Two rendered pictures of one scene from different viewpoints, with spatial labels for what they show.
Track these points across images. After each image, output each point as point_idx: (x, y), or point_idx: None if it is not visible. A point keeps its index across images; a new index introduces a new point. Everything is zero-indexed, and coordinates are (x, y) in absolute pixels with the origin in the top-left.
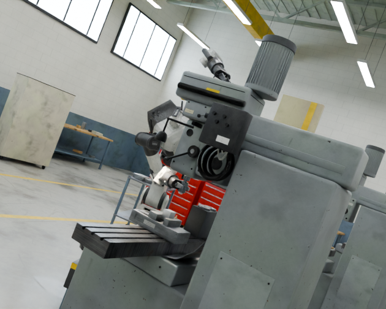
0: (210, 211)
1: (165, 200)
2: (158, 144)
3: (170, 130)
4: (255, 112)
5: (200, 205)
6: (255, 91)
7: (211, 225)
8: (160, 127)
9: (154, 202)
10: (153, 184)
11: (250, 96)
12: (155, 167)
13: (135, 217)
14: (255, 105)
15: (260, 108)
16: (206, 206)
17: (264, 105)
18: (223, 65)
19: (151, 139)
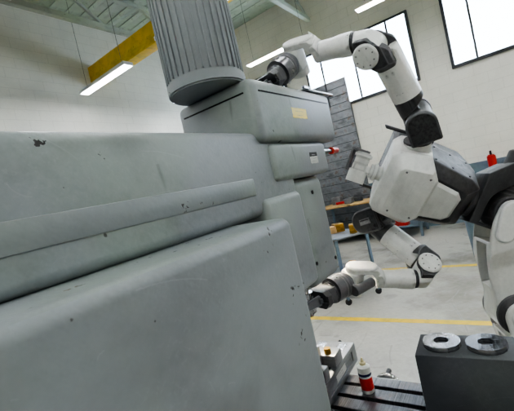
0: (449, 353)
1: (507, 315)
2: (373, 219)
3: (374, 190)
4: (228, 126)
5: (427, 337)
6: (191, 102)
7: (493, 397)
8: (371, 190)
9: (494, 319)
10: (482, 282)
11: (185, 122)
12: (401, 257)
13: None
14: (214, 120)
15: (236, 108)
16: (453, 340)
17: (245, 90)
18: (275, 62)
19: (353, 218)
